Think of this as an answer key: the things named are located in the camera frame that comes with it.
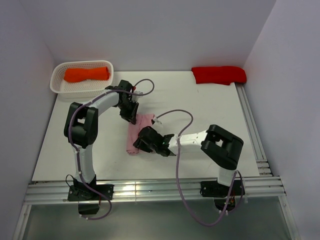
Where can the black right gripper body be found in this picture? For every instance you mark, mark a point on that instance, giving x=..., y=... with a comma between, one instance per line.
x=140, y=143

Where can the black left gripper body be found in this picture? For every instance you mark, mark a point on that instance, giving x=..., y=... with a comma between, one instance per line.
x=128, y=109

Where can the pink t shirt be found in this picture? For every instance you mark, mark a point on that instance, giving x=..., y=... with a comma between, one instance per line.
x=142, y=120

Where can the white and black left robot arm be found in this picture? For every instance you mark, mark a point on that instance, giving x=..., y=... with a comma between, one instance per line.
x=81, y=131

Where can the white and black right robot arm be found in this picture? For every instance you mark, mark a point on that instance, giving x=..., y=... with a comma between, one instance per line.
x=220, y=145

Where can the white perforated plastic basket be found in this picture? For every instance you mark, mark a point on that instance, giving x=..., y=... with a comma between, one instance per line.
x=84, y=89

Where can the rolled orange t shirt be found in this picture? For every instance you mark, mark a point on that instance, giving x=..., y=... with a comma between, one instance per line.
x=76, y=75

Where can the folded red t shirt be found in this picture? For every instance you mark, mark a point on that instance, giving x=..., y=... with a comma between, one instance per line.
x=222, y=75

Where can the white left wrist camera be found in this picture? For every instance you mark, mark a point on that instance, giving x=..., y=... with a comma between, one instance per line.
x=138, y=94

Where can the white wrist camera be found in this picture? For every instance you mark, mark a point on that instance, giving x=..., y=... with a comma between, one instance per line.
x=138, y=94
x=157, y=125

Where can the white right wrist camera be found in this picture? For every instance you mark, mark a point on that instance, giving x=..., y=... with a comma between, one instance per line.
x=157, y=125

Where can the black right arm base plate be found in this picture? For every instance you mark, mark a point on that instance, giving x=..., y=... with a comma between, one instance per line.
x=215, y=190

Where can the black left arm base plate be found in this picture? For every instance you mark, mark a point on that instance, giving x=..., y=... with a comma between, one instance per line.
x=82, y=193

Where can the aluminium right side rail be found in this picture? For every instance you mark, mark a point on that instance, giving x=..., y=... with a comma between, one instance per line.
x=259, y=153

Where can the aluminium front rail frame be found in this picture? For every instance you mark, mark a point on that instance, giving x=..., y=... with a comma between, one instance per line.
x=56, y=192

